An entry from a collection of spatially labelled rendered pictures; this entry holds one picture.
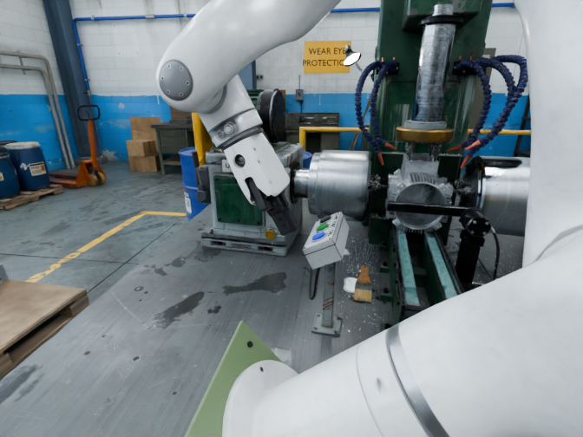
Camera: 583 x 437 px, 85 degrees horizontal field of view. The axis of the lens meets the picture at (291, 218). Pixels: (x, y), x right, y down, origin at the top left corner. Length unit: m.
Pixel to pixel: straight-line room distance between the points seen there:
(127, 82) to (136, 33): 0.89
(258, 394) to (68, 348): 0.60
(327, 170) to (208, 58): 0.71
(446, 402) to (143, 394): 0.59
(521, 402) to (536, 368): 0.03
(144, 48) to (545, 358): 7.16
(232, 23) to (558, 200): 0.39
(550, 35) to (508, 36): 6.41
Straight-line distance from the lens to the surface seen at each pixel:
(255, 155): 0.49
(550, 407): 0.30
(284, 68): 6.30
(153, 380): 0.79
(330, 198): 1.07
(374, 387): 0.33
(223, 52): 0.43
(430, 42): 1.15
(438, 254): 1.02
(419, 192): 1.28
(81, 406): 0.80
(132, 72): 7.35
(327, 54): 6.23
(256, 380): 0.44
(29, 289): 2.77
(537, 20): 0.39
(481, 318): 0.29
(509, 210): 1.13
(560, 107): 0.35
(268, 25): 0.45
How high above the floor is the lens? 1.35
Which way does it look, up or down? 21 degrees down
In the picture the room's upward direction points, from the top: straight up
